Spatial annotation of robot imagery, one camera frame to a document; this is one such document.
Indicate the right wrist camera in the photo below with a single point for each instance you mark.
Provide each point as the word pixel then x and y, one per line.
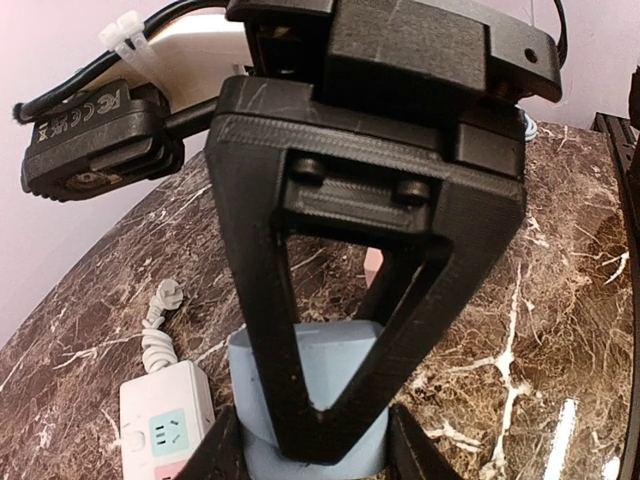
pixel 124 117

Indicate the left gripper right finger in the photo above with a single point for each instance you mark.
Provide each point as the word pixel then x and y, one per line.
pixel 411 455

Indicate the small blue plug adapter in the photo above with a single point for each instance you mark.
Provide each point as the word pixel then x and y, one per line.
pixel 330 355

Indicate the white multicolour power strip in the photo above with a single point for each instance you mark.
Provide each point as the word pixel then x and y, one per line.
pixel 165 413

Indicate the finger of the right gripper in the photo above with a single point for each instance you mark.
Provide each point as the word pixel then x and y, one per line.
pixel 446 201
pixel 378 302

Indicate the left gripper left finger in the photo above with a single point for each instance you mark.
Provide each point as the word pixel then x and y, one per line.
pixel 220 454

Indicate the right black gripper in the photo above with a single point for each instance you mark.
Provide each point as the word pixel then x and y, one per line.
pixel 414 51

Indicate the large pink cube socket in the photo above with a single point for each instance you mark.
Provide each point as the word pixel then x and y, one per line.
pixel 372 263

